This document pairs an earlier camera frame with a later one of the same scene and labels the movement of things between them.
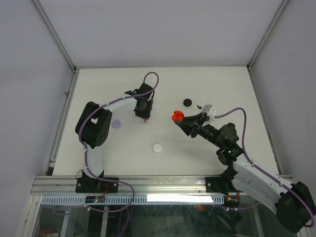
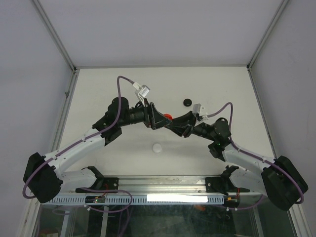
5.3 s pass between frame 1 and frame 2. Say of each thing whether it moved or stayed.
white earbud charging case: stayed
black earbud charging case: stayed
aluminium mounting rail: stayed
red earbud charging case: moved
